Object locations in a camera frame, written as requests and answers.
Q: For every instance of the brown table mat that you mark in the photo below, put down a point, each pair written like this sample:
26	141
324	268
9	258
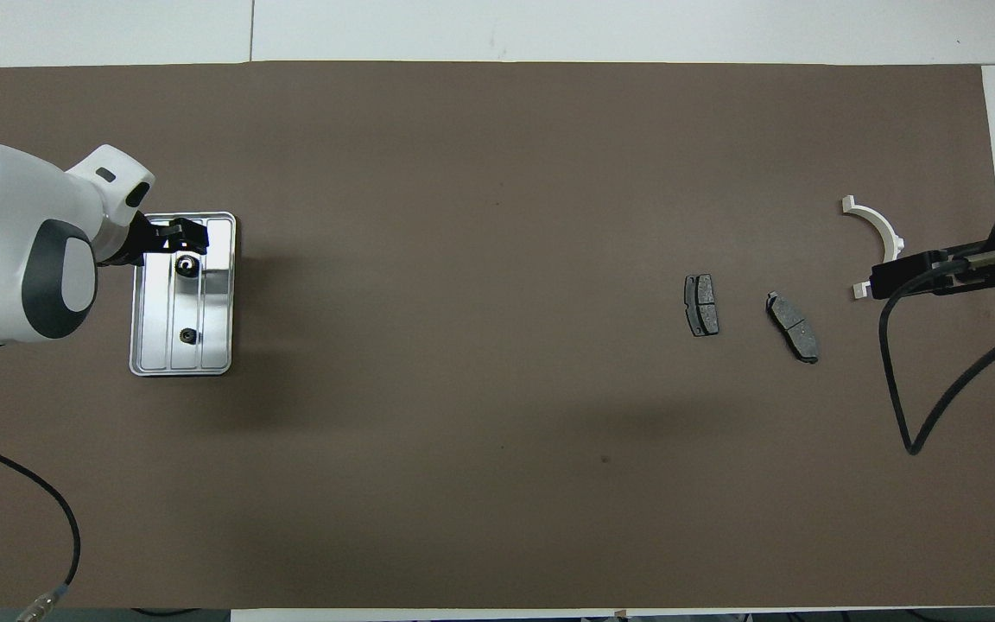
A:
463	415

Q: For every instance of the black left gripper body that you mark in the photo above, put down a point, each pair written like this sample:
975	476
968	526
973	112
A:
135	242

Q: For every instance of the short dark grey brake pad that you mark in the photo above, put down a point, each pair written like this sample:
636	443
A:
702	307

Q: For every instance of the small black bearing gear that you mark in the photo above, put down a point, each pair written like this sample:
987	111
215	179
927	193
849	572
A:
188	337

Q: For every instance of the long dark grey brake pad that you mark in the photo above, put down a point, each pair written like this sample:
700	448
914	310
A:
795	328

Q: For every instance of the silver metal tray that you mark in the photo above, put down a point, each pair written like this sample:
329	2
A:
217	311

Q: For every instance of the white curved plastic bracket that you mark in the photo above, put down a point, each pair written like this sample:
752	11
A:
886	226

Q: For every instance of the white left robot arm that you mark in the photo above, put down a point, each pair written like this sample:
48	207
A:
5	225

